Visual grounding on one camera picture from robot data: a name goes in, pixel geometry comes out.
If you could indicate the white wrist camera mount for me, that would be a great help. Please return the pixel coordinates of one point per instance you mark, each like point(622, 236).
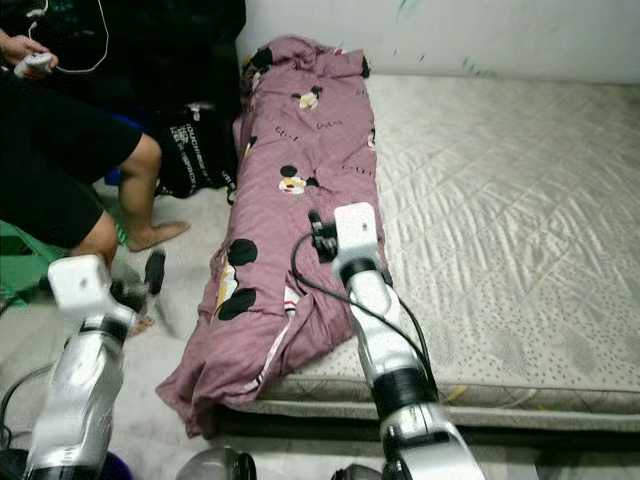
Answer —
point(82, 288)
point(357, 230)

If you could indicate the white quilted patterned mattress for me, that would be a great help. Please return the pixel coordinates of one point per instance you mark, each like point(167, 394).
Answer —
point(510, 200)

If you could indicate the silver left robot leg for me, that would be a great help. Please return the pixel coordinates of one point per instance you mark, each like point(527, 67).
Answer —
point(215, 465)

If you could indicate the blue bag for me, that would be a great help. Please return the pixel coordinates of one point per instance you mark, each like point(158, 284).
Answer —
point(115, 177)

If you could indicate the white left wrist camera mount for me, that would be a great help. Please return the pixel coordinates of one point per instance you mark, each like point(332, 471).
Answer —
point(82, 288)

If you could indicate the purple plastic bucket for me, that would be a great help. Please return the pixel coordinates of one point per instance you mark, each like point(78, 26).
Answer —
point(117, 468)

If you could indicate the pink cartoon mouse blanket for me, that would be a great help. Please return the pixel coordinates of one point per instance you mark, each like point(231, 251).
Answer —
point(280, 200)

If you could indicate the green plastic stool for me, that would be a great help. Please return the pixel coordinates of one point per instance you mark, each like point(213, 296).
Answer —
point(25, 265)

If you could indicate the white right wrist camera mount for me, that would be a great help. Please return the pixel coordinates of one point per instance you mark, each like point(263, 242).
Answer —
point(357, 230)

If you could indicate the black bag with white print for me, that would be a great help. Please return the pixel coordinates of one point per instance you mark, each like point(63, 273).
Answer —
point(195, 150)

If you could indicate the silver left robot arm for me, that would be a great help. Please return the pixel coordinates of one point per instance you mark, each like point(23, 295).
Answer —
point(75, 410)

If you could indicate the person in black clothes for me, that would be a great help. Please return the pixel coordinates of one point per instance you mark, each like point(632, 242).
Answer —
point(60, 150)

